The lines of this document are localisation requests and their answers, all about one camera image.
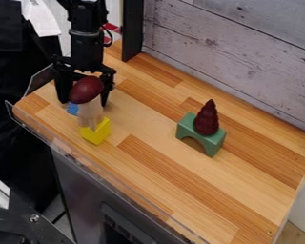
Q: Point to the blue triangle block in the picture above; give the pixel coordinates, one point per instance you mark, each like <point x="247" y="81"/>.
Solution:
<point x="72" y="108"/>

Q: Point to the wooden cylinder block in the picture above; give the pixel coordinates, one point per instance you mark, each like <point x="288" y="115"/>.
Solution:
<point x="90" y="112"/>

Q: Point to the green arch block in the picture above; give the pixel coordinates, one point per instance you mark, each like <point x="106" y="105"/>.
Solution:
<point x="201" y="136"/>

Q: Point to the dark red cone block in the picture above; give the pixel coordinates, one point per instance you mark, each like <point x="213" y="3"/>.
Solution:
<point x="206" y="117"/>

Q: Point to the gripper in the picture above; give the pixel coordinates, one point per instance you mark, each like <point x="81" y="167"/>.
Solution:
<point x="85" y="60"/>

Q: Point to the yellow cube block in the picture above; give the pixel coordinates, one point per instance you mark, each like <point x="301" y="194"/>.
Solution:
<point x="95" y="131"/>

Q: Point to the dark red egg block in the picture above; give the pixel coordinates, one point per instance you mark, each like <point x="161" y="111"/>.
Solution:
<point x="86" y="89"/>

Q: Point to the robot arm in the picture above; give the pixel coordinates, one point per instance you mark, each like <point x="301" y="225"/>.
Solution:
<point x="86" y="22"/>

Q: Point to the black post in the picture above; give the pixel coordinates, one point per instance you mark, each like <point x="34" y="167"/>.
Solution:
<point x="132" y="30"/>

